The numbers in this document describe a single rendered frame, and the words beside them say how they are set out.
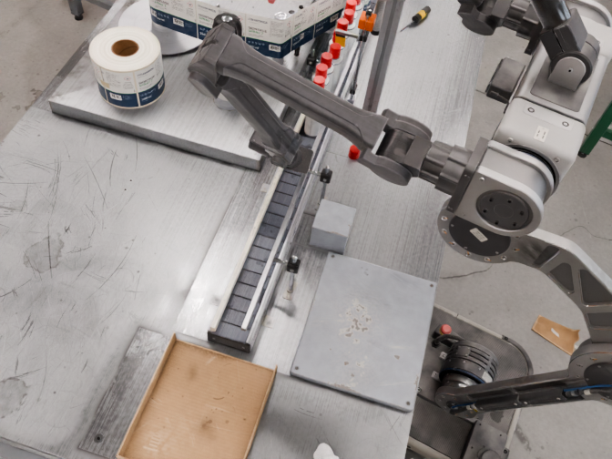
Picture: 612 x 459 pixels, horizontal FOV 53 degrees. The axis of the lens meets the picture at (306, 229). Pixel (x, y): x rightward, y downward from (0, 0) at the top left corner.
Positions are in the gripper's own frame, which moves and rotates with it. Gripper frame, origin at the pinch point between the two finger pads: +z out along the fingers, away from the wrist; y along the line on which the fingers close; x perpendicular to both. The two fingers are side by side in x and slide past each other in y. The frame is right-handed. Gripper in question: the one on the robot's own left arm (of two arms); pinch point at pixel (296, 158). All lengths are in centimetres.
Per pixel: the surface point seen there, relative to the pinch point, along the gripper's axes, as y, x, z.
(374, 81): -14.0, -28.9, 14.1
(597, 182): -128, -35, 148
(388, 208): -28.7, 5.8, 8.6
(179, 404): 4, 62, -37
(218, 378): -1, 55, -32
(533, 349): -103, 45, 83
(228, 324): 1, 43, -28
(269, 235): -0.3, 21.6, -10.6
